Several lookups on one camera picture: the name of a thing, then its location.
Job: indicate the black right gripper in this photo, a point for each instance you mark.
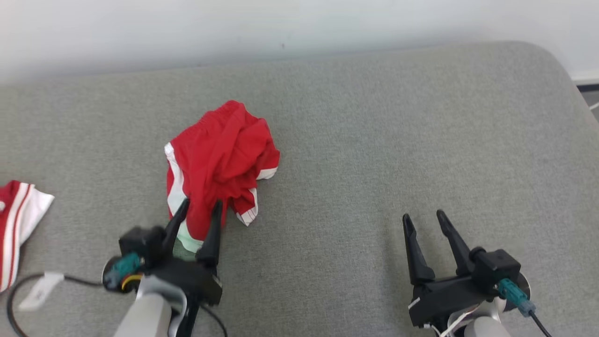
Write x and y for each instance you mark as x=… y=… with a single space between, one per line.
x=444 y=295

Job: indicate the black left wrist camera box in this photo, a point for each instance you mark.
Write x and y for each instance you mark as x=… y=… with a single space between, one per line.
x=140 y=243

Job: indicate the grey fabric sofa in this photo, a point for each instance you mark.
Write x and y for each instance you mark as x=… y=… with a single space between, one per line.
x=374 y=140

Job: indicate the red white basketball jersey shirt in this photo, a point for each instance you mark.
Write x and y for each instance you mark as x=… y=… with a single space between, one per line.
x=14 y=224

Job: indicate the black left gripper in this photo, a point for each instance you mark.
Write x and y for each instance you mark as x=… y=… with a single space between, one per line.
x=196 y=278

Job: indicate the red shorts with white stripe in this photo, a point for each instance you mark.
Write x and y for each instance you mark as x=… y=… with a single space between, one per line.
x=220 y=150

